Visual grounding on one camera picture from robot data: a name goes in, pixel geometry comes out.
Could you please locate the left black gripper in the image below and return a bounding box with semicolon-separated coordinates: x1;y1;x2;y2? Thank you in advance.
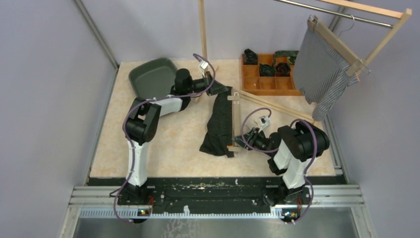
185;71;228;96

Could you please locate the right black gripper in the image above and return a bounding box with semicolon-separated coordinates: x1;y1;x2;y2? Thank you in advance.
233;127;274;158

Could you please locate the wooden clip hanger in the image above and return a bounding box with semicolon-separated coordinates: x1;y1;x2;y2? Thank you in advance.
307;15;370;76
227;89;241;154

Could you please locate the black underwear orange trim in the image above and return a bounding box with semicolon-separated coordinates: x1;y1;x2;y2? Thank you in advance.
199;90;234;158

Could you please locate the grey striped underwear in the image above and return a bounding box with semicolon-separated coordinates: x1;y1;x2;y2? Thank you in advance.
293;29;358;121

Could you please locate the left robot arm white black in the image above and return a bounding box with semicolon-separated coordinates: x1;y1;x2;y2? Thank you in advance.
123;68;229;205

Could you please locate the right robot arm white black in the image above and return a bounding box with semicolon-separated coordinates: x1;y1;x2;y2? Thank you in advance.
232;120;330;204

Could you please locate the green plastic basin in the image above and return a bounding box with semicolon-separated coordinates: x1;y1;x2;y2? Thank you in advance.
128;58;178;99

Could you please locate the rolled black sock top-left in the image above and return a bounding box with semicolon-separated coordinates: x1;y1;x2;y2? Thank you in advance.
243;49;258;65

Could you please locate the rolled dark sock middle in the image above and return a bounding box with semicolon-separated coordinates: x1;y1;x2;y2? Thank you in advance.
259;63;275;77

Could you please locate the wooden compartment tray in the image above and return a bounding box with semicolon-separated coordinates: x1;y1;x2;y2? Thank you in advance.
240;54;302;96

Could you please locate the rolled black red sock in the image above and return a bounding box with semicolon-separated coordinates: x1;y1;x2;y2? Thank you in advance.
275;62;291;77

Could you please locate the folded green camouflage cloth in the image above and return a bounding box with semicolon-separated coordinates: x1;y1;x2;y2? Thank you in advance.
274;51;299;65

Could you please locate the metal hanging rod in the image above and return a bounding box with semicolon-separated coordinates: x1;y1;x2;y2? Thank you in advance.
274;0;394;29

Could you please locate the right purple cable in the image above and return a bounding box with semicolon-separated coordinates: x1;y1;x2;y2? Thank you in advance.
240;107;319;226

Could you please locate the purple cable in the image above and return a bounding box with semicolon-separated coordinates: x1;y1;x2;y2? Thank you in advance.
112;53;216;225
240;107;319;226

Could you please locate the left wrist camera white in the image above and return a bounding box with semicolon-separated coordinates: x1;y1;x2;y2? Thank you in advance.
198;59;209;71

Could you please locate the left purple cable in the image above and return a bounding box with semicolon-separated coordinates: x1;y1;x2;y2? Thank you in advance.
112;53;216;225

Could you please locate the wooden clothes rack frame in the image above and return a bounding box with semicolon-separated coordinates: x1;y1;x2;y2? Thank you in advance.
195;0;413;125

